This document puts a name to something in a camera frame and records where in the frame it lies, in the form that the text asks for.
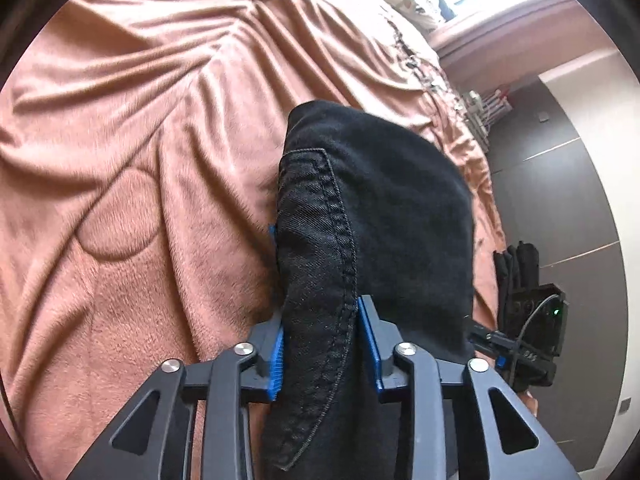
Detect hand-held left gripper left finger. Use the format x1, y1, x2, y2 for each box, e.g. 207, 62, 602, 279
65, 222, 287, 480

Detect brown blanket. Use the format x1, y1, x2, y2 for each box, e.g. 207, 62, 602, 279
0, 0, 507, 480

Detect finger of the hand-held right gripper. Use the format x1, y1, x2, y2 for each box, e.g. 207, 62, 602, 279
466, 324, 516, 358

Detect stack of folded black clothes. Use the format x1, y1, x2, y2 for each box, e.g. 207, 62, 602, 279
493, 241, 542, 311

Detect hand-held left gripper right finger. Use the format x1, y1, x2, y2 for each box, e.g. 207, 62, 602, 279
356, 294, 577, 480

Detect dark wardrobe panels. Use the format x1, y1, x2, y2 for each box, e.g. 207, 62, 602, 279
486, 79, 632, 472

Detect white and pink rack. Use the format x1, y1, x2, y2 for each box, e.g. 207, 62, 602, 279
464, 87, 514, 152

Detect black cord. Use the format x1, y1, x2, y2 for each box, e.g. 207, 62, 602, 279
392, 25, 466, 112

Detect black denim jeans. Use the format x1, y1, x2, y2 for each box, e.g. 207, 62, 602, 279
262, 101, 476, 480

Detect pink curtain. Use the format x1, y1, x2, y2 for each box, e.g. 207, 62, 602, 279
429, 0, 627, 95

